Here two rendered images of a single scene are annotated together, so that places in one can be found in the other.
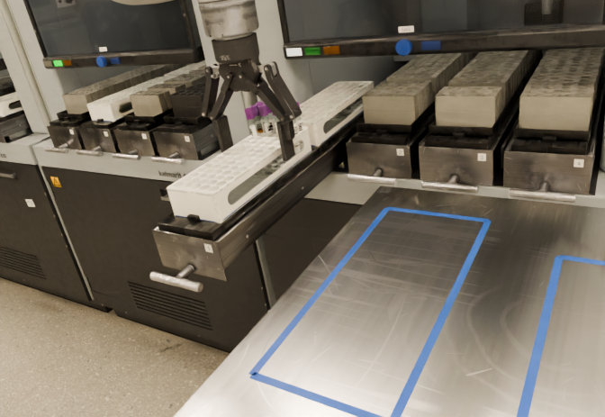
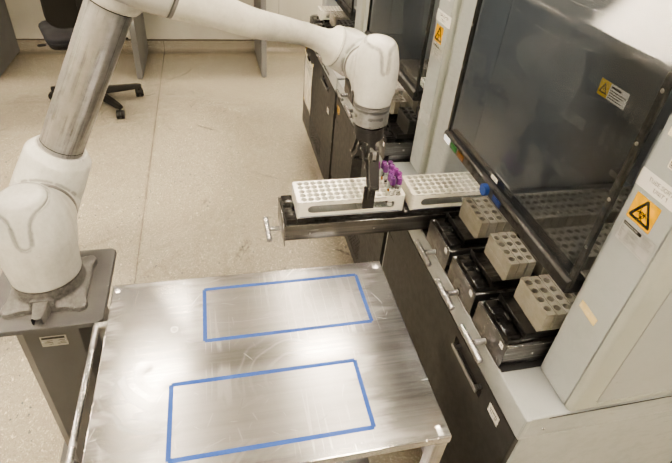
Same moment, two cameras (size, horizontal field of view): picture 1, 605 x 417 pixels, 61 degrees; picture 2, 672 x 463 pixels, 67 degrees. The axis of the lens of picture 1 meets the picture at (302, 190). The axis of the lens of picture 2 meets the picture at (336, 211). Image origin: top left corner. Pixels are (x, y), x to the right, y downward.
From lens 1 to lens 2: 0.77 m
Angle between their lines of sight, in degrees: 36
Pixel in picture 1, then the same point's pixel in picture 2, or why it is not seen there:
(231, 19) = (361, 118)
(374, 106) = (465, 209)
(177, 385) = not seen: hidden behind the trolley
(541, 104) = (527, 293)
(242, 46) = (364, 134)
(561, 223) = (390, 352)
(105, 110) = not seen: hidden behind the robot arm
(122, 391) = (299, 254)
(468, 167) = (464, 292)
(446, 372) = (241, 346)
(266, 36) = (446, 115)
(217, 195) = (300, 204)
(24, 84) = not seen: hidden behind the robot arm
